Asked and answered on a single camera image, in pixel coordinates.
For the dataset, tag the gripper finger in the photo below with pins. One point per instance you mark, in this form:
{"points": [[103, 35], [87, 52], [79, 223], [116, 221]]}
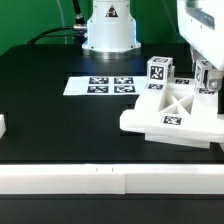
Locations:
{"points": [[215, 78], [195, 56]]}

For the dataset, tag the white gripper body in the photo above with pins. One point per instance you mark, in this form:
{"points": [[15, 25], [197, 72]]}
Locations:
{"points": [[201, 24]]}

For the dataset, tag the white tagged cube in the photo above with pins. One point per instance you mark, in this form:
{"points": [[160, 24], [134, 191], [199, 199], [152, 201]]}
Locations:
{"points": [[202, 73], [159, 69]]}

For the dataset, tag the white chair back frame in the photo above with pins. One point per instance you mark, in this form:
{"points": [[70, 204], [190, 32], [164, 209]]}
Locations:
{"points": [[176, 108]]}

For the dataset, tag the white chair seat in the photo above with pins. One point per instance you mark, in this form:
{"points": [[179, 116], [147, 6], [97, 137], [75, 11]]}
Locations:
{"points": [[177, 141]]}

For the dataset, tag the white block right edge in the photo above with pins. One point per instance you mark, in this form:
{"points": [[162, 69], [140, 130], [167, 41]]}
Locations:
{"points": [[221, 143]]}

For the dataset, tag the white block edge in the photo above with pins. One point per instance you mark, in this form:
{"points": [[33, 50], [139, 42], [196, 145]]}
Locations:
{"points": [[2, 125], [221, 143]]}

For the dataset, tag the marker sheet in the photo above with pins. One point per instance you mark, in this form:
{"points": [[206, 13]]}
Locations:
{"points": [[99, 85]]}

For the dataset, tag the white block left edge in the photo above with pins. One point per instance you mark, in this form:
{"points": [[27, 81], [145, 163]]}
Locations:
{"points": [[2, 125]]}

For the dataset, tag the white front rail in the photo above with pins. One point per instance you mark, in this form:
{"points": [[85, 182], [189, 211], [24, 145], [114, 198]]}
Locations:
{"points": [[112, 179]]}

